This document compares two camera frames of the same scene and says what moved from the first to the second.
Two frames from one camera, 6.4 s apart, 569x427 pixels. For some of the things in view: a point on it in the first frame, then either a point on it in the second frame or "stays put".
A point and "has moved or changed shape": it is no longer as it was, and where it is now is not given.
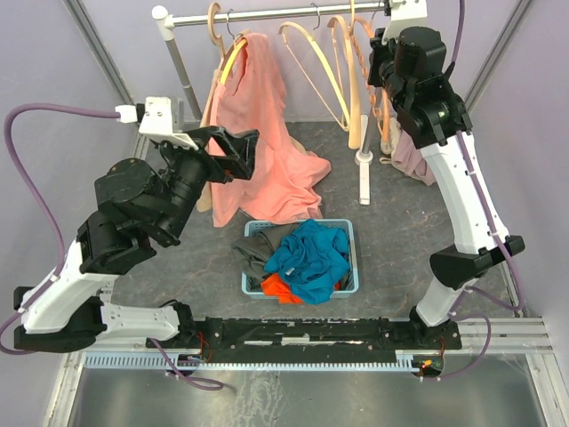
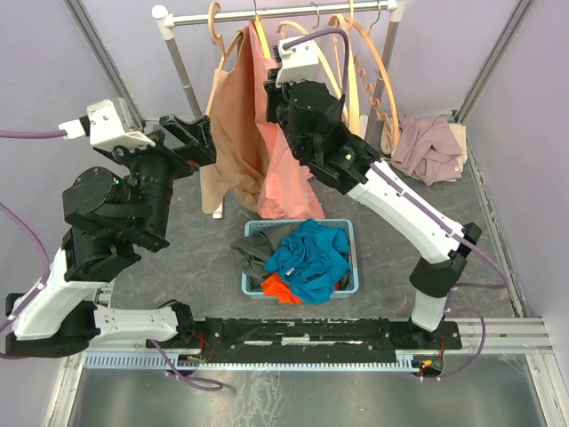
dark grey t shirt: [253, 251] stays put
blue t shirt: [312, 259] stays put
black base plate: [313, 334] stays put
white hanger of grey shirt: [315, 85] has moved or changed shape
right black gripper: [380, 50] → [273, 93]
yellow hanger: [240, 43] → [263, 41]
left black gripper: [240, 160] → [201, 153]
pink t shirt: [287, 177] has moved or changed shape
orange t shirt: [274, 286] stays put
